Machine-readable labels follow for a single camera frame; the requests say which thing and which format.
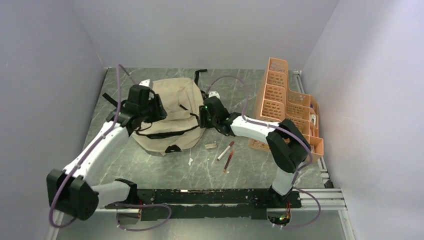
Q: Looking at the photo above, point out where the beige canvas backpack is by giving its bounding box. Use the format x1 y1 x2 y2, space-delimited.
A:
117 77 205 155

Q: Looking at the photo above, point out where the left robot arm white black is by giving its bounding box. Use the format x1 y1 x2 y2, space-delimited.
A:
46 79 167 221

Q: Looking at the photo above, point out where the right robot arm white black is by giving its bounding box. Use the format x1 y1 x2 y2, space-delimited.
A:
199 96 312 207

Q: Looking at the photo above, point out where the small beige eraser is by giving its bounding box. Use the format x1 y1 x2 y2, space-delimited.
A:
204 142 218 150

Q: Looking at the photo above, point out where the white red marker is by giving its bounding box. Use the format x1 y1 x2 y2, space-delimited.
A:
216 141 235 161

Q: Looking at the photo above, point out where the red pen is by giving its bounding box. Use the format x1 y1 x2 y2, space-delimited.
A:
222 150 234 173

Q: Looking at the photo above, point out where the orange plastic file organizer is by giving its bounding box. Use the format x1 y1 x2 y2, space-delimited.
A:
253 57 324 162

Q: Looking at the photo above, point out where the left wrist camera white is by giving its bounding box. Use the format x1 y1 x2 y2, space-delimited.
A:
138 79 153 90

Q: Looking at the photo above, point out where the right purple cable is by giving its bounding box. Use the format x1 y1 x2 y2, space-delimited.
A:
205 75 322 230

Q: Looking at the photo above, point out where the purple cable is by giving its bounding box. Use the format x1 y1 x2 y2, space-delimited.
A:
48 64 173 232
205 75 322 230

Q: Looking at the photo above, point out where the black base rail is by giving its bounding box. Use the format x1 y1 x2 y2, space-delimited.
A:
105 188 302 221

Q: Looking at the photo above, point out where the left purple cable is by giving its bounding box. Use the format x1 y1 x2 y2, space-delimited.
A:
48 64 173 232

